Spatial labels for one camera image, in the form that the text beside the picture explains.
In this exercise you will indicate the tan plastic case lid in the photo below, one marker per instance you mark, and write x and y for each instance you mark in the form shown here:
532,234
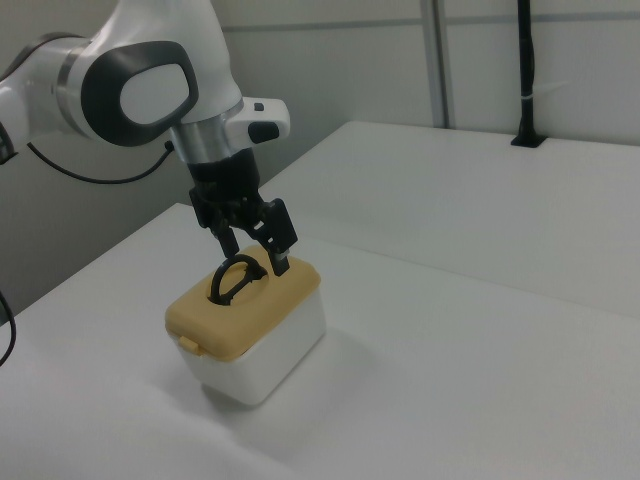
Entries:
240,325

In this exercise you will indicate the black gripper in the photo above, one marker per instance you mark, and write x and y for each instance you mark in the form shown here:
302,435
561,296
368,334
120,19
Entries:
227,177

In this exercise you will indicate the black mounting pole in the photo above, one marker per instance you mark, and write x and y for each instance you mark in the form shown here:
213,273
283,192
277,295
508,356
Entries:
526,60

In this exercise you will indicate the white zip tie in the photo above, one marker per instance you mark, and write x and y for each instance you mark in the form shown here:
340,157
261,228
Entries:
530,94

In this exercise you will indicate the grey partition post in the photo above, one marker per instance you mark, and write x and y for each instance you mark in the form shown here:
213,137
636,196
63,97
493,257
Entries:
440,60

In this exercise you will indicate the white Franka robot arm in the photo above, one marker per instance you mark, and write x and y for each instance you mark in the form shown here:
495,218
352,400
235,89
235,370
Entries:
150,95

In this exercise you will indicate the white plastic tool case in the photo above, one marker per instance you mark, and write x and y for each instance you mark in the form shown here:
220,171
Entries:
280,360

